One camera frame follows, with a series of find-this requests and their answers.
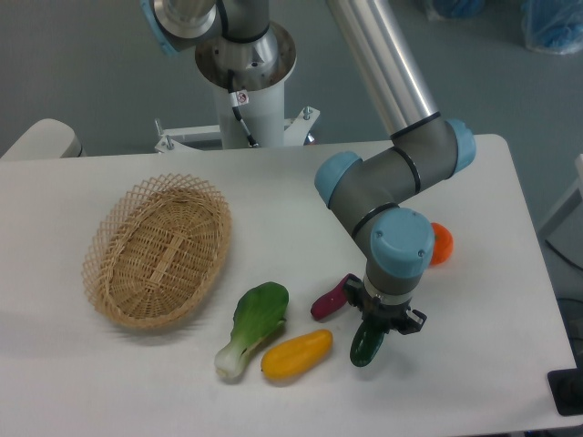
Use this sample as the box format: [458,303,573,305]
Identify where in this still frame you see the orange fruit toy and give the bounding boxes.
[430,222,455,266]

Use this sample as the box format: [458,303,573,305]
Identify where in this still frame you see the blue plastic bag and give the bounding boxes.
[521,0,582,56]

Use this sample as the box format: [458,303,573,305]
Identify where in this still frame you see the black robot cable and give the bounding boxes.
[226,68,260,148]

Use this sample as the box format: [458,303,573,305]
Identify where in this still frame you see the yellow squash toy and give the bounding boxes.
[261,330,333,381]

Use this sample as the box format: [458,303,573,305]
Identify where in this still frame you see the white chair armrest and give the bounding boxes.
[1,118,87,162]

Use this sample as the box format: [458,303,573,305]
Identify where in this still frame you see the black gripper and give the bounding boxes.
[343,278,427,335]

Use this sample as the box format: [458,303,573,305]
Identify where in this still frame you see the woven wicker basket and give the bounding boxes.
[82,174,231,330]

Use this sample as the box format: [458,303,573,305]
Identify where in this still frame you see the black device at edge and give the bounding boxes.
[547,368,582,416]

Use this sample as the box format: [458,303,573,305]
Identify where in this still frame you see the green bok choy toy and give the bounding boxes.
[214,281,289,380]

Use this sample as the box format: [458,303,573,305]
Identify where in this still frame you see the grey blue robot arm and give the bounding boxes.
[141,1,476,334]

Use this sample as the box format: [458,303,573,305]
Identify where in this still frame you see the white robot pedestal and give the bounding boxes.
[156,22,320,153]

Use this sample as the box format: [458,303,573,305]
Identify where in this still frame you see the purple sweet potato toy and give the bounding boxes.
[310,273,355,320]

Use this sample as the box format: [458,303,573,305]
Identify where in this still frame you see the dark green cucumber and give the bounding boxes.
[350,320,385,368]

